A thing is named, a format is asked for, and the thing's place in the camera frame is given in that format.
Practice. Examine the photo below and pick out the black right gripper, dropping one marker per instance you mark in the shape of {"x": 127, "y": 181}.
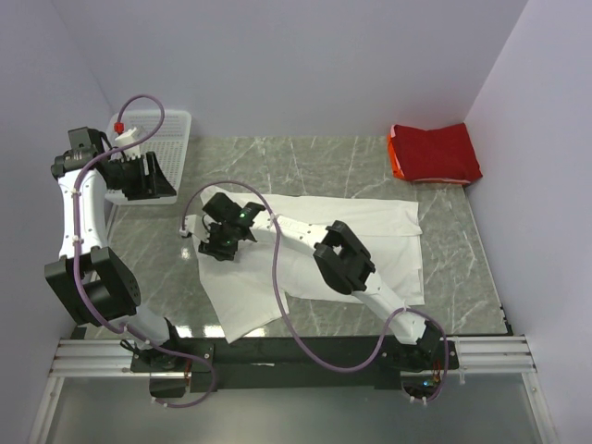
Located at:
{"x": 208, "y": 247}

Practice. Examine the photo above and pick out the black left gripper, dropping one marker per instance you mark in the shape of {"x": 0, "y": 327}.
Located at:
{"x": 151, "y": 186}

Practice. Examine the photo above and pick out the white t shirt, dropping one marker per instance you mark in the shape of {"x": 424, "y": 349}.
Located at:
{"x": 255, "y": 253}

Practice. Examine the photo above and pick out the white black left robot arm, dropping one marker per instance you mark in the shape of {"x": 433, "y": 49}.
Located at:
{"x": 89, "y": 279}

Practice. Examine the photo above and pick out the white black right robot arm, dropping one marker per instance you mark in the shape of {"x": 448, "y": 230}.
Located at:
{"x": 342, "y": 261}

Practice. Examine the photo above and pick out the white plastic basket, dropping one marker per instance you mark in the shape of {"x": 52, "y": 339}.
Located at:
{"x": 170, "y": 145}

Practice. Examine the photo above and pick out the black base crossbar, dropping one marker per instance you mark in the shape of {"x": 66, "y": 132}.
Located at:
{"x": 279, "y": 363}

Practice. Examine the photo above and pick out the folded red t shirt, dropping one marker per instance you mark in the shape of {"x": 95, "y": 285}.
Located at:
{"x": 437, "y": 150}

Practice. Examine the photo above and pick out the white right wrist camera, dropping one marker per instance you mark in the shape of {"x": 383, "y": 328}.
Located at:
{"x": 193, "y": 226}

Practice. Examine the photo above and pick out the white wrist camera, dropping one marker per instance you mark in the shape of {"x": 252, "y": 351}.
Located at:
{"x": 193, "y": 226}
{"x": 126, "y": 135}

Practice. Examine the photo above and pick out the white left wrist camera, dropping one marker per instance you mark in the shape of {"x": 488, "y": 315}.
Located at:
{"x": 126, "y": 135}

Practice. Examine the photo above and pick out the aluminium rail frame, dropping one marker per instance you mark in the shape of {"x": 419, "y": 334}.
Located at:
{"x": 481, "y": 353}

